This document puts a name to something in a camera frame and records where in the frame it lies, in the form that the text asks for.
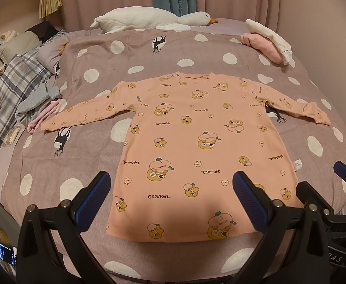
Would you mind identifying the beige pillow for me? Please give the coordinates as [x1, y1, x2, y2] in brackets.
[0, 31, 42, 63]

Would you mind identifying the light pink garment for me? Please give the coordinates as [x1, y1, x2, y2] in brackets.
[27, 99, 66, 134]

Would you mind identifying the phone on left gripper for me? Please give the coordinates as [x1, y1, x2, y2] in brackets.
[0, 242, 16, 267]

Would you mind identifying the grey garment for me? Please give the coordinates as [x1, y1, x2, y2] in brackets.
[15, 83, 61, 125]

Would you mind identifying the white goose plush toy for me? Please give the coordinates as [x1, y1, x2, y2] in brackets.
[90, 6, 218, 33]

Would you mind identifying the pink cartoon print shirt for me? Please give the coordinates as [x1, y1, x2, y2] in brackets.
[41, 72, 330, 242]

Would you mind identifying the plaid blanket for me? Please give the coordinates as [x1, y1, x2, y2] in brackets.
[0, 44, 52, 148]

